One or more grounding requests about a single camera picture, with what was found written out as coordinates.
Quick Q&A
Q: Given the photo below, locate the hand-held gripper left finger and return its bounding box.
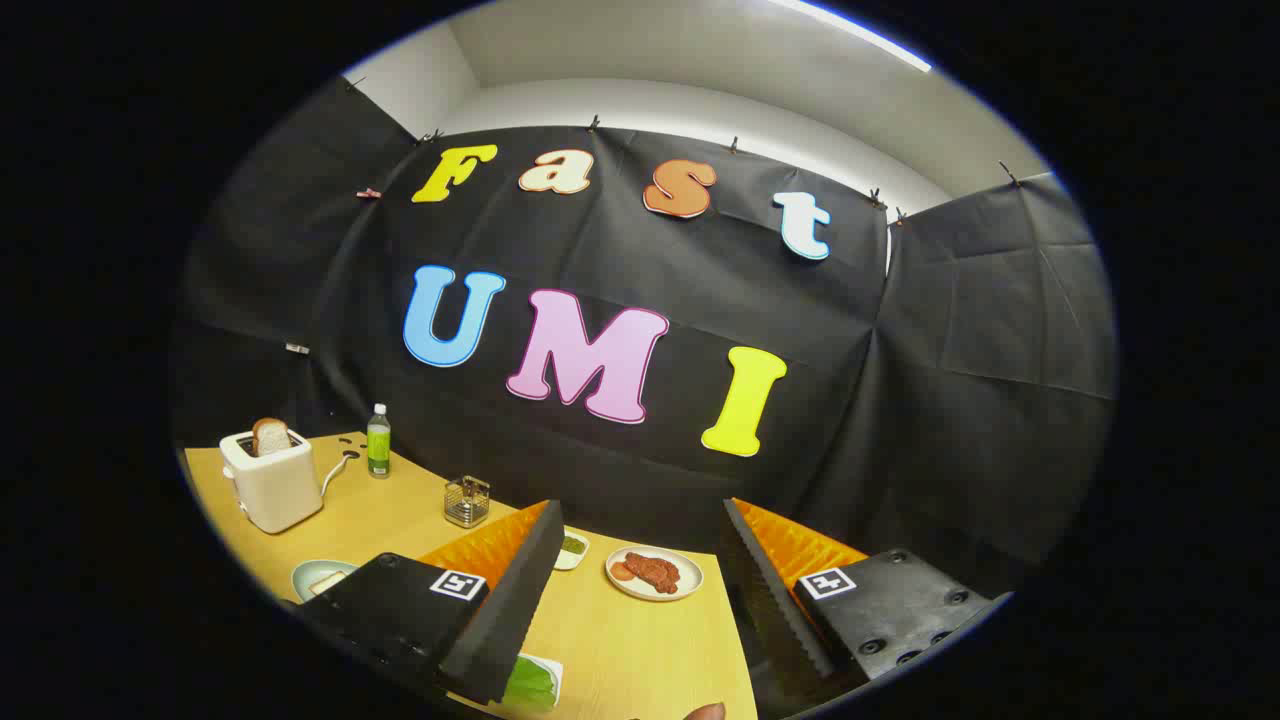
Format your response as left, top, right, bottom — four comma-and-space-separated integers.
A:
300, 500, 566, 706

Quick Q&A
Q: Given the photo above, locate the white toaster cable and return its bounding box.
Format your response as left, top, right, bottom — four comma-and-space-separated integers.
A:
320, 450, 361, 496

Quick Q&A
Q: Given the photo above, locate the metal wire utensil holder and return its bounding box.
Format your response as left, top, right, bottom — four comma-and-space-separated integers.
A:
444, 476, 491, 529

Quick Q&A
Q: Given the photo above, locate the light green round plate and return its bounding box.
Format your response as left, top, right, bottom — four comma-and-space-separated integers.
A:
291, 559, 359, 603

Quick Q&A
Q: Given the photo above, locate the green lettuce leaf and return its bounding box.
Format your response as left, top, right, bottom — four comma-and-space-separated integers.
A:
503, 657, 557, 709

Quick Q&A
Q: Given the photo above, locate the green label plastic bottle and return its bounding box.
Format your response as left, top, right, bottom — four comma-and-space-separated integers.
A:
366, 403, 393, 479

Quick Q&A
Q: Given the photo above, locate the white round plate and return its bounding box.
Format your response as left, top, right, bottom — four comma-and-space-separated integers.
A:
605, 546, 705, 602

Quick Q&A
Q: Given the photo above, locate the black backdrop cloth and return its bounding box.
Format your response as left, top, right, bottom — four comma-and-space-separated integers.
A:
170, 75, 1119, 601

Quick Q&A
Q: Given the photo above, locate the brown meat slice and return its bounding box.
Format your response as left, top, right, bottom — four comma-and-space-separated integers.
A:
622, 552, 682, 595

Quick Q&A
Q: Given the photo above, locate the white toaster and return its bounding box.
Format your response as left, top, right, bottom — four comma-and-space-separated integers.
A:
219, 428, 326, 534

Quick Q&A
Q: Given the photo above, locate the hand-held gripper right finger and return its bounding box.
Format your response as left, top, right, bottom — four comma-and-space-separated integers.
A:
722, 497, 1011, 691

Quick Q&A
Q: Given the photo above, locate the white square plate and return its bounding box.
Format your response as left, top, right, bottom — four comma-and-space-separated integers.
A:
505, 652, 564, 713

